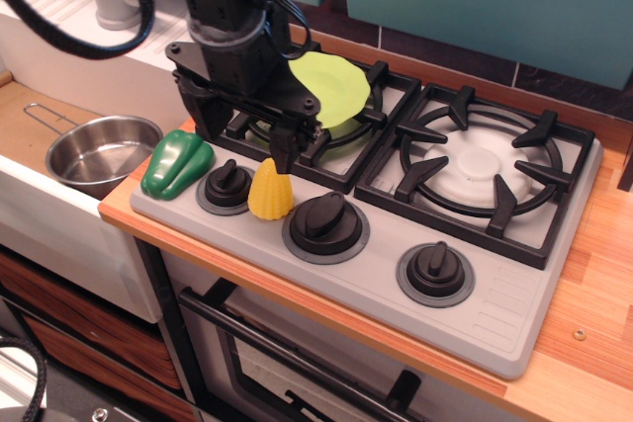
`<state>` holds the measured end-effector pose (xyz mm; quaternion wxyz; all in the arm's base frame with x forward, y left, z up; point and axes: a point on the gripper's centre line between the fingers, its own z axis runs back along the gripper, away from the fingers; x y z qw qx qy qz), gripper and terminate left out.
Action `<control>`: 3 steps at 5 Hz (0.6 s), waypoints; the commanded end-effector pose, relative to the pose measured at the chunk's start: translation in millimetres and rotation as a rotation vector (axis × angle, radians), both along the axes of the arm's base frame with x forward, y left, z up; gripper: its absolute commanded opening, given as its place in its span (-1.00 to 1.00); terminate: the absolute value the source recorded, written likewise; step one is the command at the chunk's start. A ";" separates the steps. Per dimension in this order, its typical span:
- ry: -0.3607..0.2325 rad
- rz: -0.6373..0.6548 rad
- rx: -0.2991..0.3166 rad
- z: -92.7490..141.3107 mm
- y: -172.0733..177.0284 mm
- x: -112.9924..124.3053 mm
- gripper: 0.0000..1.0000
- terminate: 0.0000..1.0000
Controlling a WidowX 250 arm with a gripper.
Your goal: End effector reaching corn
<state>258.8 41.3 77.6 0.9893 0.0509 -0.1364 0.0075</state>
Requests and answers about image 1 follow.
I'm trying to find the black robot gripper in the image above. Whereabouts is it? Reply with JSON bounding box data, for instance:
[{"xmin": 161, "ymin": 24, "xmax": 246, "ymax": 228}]
[{"xmin": 165, "ymin": 14, "xmax": 321, "ymax": 174}]

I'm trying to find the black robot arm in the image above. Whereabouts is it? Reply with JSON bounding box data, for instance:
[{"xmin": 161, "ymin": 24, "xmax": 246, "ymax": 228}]
[{"xmin": 165, "ymin": 0, "xmax": 320, "ymax": 174}]

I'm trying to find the yellow toy corn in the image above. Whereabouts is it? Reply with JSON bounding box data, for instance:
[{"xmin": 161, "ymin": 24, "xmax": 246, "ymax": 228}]
[{"xmin": 247, "ymin": 158, "xmax": 294, "ymax": 220}]

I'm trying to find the left black stove knob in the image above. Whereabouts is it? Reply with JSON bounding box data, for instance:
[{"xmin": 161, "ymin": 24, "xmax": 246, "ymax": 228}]
[{"xmin": 196, "ymin": 159, "xmax": 254, "ymax": 216}]

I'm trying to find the black stove knob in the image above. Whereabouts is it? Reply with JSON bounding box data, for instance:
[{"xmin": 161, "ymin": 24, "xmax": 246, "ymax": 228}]
[
  {"xmin": 196, "ymin": 159, "xmax": 254, "ymax": 216},
  {"xmin": 396, "ymin": 241, "xmax": 475, "ymax": 308},
  {"xmin": 282, "ymin": 192, "xmax": 370, "ymax": 265}
]

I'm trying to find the green toy bell pepper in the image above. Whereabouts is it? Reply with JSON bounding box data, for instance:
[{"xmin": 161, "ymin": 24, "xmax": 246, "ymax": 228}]
[{"xmin": 140, "ymin": 129, "xmax": 216, "ymax": 201}]

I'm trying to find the left black burner grate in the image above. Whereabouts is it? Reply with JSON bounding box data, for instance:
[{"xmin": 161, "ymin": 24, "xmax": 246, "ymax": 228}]
[{"xmin": 211, "ymin": 60, "xmax": 421, "ymax": 194}]

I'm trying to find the black burner grate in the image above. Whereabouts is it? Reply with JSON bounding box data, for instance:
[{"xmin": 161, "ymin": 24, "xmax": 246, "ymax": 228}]
[
  {"xmin": 211, "ymin": 60, "xmax": 421, "ymax": 194},
  {"xmin": 355, "ymin": 85, "xmax": 603, "ymax": 270}
]

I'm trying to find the light green plastic plate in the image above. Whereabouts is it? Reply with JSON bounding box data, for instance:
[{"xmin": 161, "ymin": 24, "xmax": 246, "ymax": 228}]
[{"xmin": 289, "ymin": 51, "xmax": 371, "ymax": 128}]

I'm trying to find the middle black stove knob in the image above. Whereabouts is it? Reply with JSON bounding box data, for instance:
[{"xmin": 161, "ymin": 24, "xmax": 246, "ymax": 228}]
[{"xmin": 282, "ymin": 192, "xmax": 370, "ymax": 265}]

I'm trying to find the stainless steel pot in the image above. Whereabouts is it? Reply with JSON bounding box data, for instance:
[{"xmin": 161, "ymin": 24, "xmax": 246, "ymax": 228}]
[{"xmin": 24, "ymin": 103, "xmax": 163, "ymax": 200}]

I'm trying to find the white toy sink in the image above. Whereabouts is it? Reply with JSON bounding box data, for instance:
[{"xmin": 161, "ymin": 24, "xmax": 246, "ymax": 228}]
[{"xmin": 1, "ymin": 0, "xmax": 189, "ymax": 323}]

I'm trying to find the white right burner disc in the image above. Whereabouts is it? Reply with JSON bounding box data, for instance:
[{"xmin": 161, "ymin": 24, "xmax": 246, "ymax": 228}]
[{"xmin": 423, "ymin": 127, "xmax": 532, "ymax": 209}]

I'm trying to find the right black stove knob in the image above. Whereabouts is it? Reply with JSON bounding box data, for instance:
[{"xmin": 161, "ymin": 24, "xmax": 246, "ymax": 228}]
[{"xmin": 396, "ymin": 241, "xmax": 475, "ymax": 308}]

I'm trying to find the right black burner grate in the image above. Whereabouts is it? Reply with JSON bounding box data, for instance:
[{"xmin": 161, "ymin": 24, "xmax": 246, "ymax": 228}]
[{"xmin": 355, "ymin": 85, "xmax": 603, "ymax": 270}]

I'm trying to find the wooden drawer front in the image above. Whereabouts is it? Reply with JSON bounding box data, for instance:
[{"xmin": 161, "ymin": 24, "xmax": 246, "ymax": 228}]
[{"xmin": 1, "ymin": 247, "xmax": 196, "ymax": 421}]

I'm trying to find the grey toy stove top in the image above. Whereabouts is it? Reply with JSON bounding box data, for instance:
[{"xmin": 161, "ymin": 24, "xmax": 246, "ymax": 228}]
[{"xmin": 131, "ymin": 123, "xmax": 583, "ymax": 379}]

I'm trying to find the teal cabinet box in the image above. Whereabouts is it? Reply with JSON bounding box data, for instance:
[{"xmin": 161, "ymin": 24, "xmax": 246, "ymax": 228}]
[{"xmin": 347, "ymin": 0, "xmax": 632, "ymax": 89}]

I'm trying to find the black braided cable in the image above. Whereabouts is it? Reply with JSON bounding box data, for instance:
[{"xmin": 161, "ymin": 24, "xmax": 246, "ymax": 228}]
[{"xmin": 0, "ymin": 0, "xmax": 157, "ymax": 61}]

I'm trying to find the black oven door handle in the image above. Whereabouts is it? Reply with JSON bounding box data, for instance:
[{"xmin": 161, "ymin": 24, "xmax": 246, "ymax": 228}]
[{"xmin": 178, "ymin": 279, "xmax": 420, "ymax": 421}]

